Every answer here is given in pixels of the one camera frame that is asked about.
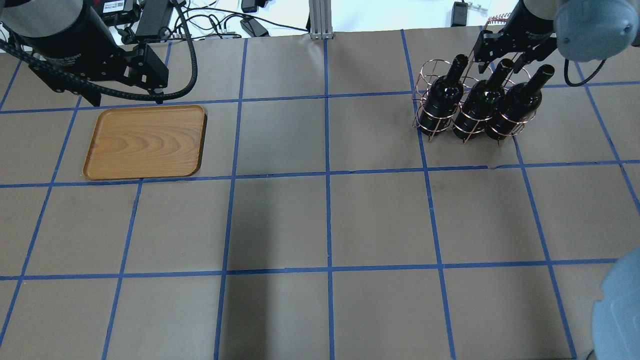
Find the copper wire bottle basket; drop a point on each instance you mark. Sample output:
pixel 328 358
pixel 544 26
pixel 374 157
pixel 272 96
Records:
pixel 436 67

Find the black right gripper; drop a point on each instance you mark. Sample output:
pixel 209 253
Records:
pixel 534 23

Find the dark wine bottle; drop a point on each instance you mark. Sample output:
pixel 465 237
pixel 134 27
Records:
pixel 442 99
pixel 518 105
pixel 481 103

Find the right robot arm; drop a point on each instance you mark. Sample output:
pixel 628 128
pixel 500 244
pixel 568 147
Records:
pixel 580 30

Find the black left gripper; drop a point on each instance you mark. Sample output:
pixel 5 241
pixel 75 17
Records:
pixel 61 46

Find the wooden tray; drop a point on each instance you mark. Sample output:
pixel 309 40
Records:
pixel 162 141

